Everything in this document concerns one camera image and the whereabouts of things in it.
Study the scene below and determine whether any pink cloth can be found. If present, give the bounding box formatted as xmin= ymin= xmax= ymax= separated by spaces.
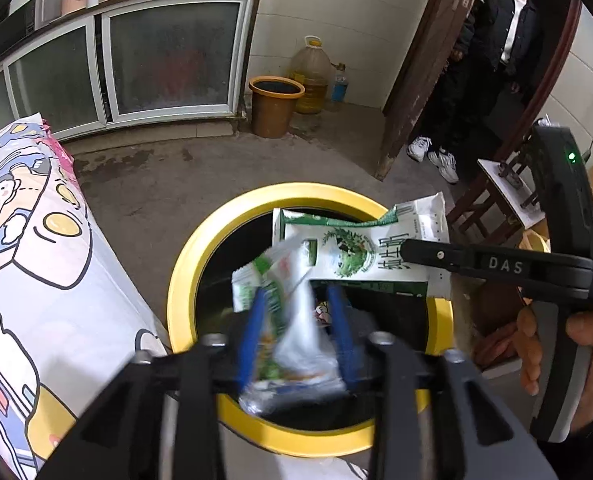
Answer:
xmin=41 ymin=120 xmax=74 ymax=171

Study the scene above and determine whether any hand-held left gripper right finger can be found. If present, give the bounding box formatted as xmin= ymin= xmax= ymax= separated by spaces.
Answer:
xmin=325 ymin=285 xmax=560 ymax=480

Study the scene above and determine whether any brown plastic bucket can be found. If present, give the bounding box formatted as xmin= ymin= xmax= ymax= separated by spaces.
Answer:
xmin=249 ymin=76 xmax=306 ymax=139

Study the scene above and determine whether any brown wooden door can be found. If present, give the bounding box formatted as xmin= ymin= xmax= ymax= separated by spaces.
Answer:
xmin=375 ymin=0 xmax=487 ymax=182

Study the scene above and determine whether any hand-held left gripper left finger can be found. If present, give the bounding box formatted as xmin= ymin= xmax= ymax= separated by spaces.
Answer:
xmin=36 ymin=285 xmax=272 ymax=480

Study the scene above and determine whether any kitchen cabinet with glass doors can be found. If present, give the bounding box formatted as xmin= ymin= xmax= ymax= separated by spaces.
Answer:
xmin=0 ymin=0 xmax=270 ymax=142

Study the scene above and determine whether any wooden stool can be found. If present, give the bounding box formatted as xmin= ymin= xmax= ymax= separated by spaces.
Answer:
xmin=447 ymin=157 xmax=552 ymax=251

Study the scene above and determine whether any yellow-rimmed black trash bin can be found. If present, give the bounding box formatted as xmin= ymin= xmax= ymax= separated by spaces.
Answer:
xmin=167 ymin=183 xmax=454 ymax=458

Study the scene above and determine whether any white green milk carton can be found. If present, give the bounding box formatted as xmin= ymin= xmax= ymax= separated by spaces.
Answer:
xmin=272 ymin=192 xmax=451 ymax=298

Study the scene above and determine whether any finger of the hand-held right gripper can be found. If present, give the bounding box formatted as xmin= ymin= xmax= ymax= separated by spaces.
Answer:
xmin=401 ymin=239 xmax=593 ymax=291

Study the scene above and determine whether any blue label water bottle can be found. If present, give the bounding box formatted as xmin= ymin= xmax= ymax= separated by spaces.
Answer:
xmin=331 ymin=62 xmax=350 ymax=106

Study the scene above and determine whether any cartoon printed blanket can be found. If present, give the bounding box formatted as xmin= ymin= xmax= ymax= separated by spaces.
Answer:
xmin=0 ymin=117 xmax=170 ymax=480

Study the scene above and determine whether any green white snack packet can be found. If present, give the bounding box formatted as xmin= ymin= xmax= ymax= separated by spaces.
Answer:
xmin=231 ymin=237 xmax=347 ymax=416

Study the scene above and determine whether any black microwave oven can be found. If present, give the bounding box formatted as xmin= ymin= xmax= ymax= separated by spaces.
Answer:
xmin=0 ymin=0 xmax=62 ymax=58

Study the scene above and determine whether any large cooking oil jug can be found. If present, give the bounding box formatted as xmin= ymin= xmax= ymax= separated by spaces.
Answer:
xmin=290 ymin=35 xmax=330 ymax=115

